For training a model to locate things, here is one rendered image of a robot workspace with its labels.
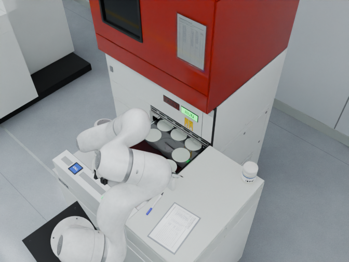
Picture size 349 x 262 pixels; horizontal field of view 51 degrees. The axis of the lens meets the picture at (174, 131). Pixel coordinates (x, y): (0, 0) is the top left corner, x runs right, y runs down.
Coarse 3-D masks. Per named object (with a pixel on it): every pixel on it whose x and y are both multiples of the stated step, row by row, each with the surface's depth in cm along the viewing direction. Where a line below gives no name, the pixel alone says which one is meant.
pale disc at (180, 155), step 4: (180, 148) 201; (184, 148) 201; (172, 152) 199; (176, 152) 199; (180, 152) 199; (184, 152) 199; (188, 152) 199; (172, 156) 197; (176, 156) 197; (180, 156) 197; (184, 156) 197; (188, 156) 197; (176, 160) 195; (180, 160) 195; (184, 160) 195
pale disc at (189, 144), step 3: (186, 141) 204; (189, 141) 204; (192, 141) 204; (186, 144) 203; (189, 144) 203; (192, 144) 203; (195, 144) 203; (186, 147) 202; (189, 147) 202; (192, 147) 201; (195, 147) 201; (198, 147) 201; (201, 147) 201
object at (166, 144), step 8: (152, 128) 211; (168, 136) 207; (136, 144) 203; (144, 144) 203; (152, 144) 203; (160, 144) 203; (168, 144) 203; (176, 144) 203; (184, 144) 203; (152, 152) 199; (160, 152) 199; (168, 152) 199; (192, 152) 199
